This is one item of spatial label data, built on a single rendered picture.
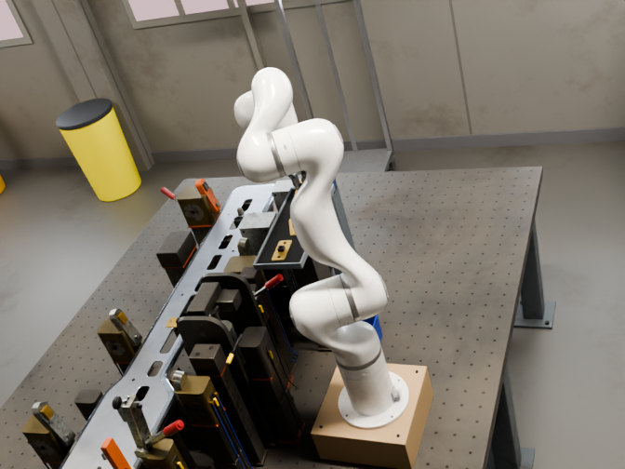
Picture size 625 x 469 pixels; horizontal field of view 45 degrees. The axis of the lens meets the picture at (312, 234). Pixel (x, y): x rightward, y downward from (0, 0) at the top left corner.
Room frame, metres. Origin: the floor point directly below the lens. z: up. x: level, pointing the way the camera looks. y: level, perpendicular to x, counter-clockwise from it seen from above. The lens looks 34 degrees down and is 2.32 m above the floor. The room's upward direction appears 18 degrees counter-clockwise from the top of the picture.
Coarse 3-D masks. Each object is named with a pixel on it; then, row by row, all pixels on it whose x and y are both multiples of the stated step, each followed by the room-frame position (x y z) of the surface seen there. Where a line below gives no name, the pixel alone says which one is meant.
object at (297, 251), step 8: (288, 200) 1.93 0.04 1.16; (288, 208) 1.89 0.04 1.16; (280, 216) 1.86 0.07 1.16; (288, 216) 1.85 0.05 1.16; (280, 224) 1.82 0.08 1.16; (288, 224) 1.81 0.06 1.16; (272, 232) 1.80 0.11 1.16; (280, 232) 1.78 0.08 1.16; (288, 232) 1.77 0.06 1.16; (272, 240) 1.75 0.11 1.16; (280, 240) 1.74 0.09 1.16; (296, 240) 1.72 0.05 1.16; (264, 248) 1.73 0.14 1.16; (272, 248) 1.72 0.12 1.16; (296, 248) 1.68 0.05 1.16; (264, 256) 1.69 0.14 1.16; (272, 256) 1.68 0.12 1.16; (288, 256) 1.66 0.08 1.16; (296, 256) 1.65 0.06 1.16
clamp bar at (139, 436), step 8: (120, 400) 1.26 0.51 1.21; (128, 400) 1.24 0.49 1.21; (136, 400) 1.25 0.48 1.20; (128, 408) 1.22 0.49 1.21; (136, 408) 1.23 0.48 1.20; (128, 416) 1.23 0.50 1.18; (136, 416) 1.23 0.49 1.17; (128, 424) 1.23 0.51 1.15; (136, 424) 1.23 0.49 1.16; (144, 424) 1.25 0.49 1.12; (136, 432) 1.23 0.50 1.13; (144, 432) 1.25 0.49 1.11; (136, 440) 1.24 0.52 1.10; (144, 440) 1.24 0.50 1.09; (144, 448) 1.23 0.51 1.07
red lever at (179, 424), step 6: (168, 426) 1.21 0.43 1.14; (174, 426) 1.20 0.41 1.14; (180, 426) 1.19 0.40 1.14; (162, 432) 1.22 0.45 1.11; (168, 432) 1.20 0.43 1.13; (174, 432) 1.20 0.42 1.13; (150, 438) 1.24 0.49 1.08; (156, 438) 1.23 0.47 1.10; (162, 438) 1.22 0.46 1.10; (150, 444) 1.24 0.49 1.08
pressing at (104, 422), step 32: (256, 192) 2.32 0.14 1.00; (224, 224) 2.18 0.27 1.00; (224, 256) 1.99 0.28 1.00; (192, 288) 1.88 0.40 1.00; (160, 320) 1.77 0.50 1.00; (160, 352) 1.64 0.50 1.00; (128, 384) 1.54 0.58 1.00; (160, 384) 1.51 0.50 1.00; (96, 416) 1.46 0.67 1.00; (160, 416) 1.39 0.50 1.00; (96, 448) 1.36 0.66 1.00; (128, 448) 1.32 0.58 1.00
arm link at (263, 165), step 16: (256, 80) 1.58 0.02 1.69; (272, 80) 1.56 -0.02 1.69; (288, 80) 1.59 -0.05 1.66; (256, 96) 1.56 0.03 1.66; (272, 96) 1.52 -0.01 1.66; (288, 96) 1.55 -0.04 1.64; (256, 112) 1.52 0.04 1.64; (272, 112) 1.51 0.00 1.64; (256, 128) 1.48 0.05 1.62; (272, 128) 1.52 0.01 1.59; (240, 144) 1.47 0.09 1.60; (256, 144) 1.45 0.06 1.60; (272, 144) 1.44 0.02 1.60; (240, 160) 1.45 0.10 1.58; (256, 160) 1.43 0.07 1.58; (272, 160) 1.42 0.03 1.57; (256, 176) 1.42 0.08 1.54; (272, 176) 1.42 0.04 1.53
